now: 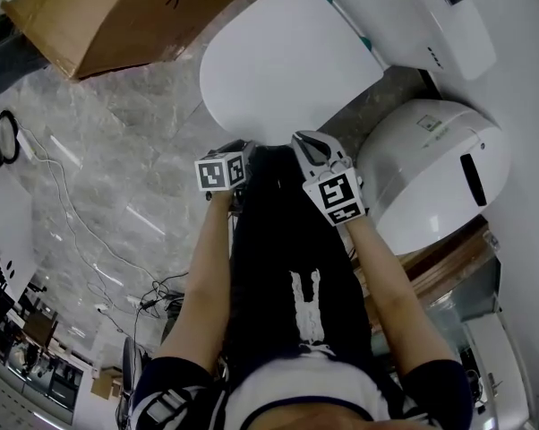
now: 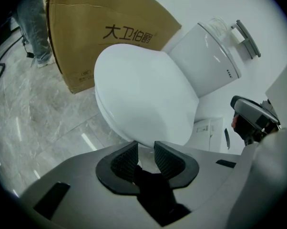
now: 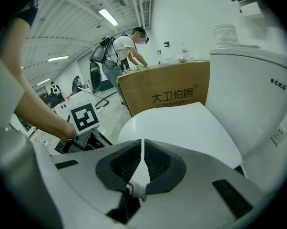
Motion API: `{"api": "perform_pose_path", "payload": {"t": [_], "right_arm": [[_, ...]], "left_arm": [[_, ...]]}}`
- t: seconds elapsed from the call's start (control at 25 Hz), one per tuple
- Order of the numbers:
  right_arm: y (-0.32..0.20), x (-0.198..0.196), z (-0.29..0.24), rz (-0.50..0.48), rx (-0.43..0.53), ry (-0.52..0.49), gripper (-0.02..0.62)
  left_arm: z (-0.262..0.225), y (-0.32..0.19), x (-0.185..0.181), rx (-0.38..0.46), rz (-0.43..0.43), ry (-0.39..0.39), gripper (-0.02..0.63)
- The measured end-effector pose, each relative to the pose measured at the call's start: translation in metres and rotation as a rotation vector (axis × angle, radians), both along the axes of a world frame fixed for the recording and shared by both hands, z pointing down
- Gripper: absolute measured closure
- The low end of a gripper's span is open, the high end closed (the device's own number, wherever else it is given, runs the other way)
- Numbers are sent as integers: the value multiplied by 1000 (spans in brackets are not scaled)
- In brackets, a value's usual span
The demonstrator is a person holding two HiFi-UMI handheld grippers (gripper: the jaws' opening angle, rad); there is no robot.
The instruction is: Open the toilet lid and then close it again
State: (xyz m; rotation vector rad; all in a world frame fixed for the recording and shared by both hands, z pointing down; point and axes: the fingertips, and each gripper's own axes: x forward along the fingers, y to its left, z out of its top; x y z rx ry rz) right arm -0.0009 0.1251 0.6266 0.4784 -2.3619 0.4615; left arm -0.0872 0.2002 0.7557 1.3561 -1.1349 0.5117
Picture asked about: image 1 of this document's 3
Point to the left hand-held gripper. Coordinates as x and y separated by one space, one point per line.
220 170

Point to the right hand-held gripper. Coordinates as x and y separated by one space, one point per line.
336 195

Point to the white toilet lid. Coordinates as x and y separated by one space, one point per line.
287 61

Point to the person's left forearm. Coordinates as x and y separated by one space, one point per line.
207 285

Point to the person's right forearm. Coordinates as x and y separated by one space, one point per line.
395 294

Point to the person's black trousers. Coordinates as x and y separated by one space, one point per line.
287 240

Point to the white oval bin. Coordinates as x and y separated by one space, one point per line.
426 182

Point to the white power strip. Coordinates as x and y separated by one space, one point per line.
144 303

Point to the brown wooden step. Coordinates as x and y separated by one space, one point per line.
448 258

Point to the large brown cardboard box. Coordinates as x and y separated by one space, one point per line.
117 20

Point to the white power adapter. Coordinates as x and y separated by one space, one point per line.
27 143

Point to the shiny steel panel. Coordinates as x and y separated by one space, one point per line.
466 294

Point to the white box cabinet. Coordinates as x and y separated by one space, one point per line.
5 222

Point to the person's white navy shirt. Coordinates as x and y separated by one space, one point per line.
305 392

